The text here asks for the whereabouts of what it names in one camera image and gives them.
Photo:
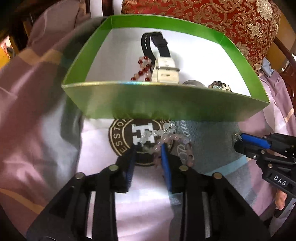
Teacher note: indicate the silver metal bangle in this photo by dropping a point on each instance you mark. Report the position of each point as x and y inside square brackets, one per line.
[194, 83]

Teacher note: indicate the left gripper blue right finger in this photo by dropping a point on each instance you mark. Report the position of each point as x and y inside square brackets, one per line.
[212, 209]

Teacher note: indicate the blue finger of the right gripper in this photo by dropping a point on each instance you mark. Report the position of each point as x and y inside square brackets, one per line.
[254, 140]
[247, 149]

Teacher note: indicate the black strap watch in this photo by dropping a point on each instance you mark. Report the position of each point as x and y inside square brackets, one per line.
[158, 41]

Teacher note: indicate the large red gold cushion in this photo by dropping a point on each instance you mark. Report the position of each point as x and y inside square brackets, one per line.
[251, 25]

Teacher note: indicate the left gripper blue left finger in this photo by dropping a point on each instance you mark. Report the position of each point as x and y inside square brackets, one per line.
[65, 216]

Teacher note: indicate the white strap watch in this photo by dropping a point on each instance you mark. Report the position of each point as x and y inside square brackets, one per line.
[165, 71]

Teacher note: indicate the right hand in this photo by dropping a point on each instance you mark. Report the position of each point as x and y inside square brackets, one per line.
[280, 198]

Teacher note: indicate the green cardboard box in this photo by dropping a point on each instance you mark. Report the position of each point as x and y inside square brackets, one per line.
[100, 81]

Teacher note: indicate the purple plaid bed sheet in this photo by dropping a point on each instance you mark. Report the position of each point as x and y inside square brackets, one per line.
[45, 139]

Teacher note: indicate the gold flower charm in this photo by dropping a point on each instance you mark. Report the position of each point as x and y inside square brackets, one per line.
[226, 88]

